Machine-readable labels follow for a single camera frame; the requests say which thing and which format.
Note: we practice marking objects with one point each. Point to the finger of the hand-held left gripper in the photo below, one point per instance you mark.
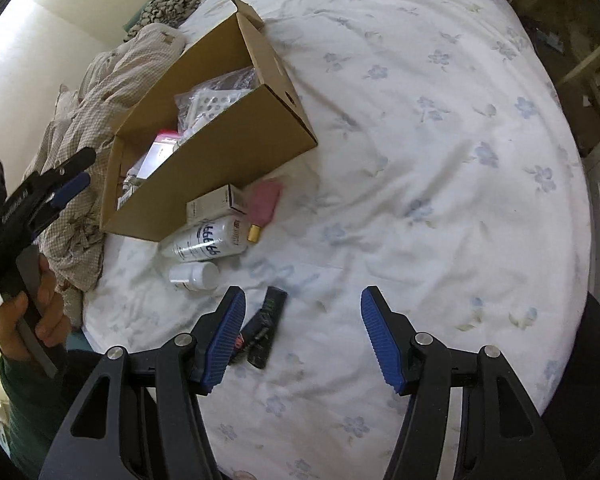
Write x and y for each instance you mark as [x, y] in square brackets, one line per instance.
[72, 187]
[70, 162]

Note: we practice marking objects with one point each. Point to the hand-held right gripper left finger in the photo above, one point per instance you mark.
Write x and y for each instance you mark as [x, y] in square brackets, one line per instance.
[225, 340]

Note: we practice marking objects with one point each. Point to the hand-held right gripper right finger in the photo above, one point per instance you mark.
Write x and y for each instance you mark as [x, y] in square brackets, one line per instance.
[385, 345]

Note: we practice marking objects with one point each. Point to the black and red tube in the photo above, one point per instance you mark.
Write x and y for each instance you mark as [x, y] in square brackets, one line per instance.
[249, 334]

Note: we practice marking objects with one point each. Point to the brown cardboard box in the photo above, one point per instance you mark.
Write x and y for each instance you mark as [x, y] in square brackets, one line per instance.
[260, 145]

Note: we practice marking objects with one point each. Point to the person's left forearm green sleeve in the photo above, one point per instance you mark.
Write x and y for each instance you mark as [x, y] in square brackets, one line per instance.
[30, 410]

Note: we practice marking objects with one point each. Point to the person's left hand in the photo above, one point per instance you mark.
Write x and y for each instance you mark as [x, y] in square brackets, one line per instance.
[52, 320]

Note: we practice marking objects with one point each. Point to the beige checkered quilt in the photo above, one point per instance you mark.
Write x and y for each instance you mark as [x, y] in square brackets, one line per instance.
[80, 220]

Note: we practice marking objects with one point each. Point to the white barcoded medicine box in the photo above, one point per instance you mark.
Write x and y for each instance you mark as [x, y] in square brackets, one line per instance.
[127, 192]

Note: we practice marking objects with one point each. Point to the white pill bottle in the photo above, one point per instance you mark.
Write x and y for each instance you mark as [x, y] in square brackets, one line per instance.
[195, 275]

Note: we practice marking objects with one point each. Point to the white bottle blue print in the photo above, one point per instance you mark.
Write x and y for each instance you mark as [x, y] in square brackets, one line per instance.
[200, 242]

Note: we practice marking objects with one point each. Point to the red cigarette pack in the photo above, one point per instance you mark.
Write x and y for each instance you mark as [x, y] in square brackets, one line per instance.
[169, 138]

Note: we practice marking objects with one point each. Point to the small white medicine box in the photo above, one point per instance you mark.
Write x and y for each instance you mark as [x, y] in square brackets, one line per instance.
[210, 207]

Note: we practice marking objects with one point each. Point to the pink bottle gold cap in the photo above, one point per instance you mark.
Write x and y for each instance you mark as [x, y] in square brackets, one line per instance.
[265, 200]

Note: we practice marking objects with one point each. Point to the clear bag of pill blisters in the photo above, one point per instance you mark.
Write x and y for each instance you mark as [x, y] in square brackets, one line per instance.
[215, 100]

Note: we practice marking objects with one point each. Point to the white flowered bed sheet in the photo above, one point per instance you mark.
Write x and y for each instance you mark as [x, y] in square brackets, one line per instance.
[430, 185]

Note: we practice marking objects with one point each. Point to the dark floral cloth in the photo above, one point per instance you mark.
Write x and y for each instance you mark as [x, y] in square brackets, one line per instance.
[170, 5]

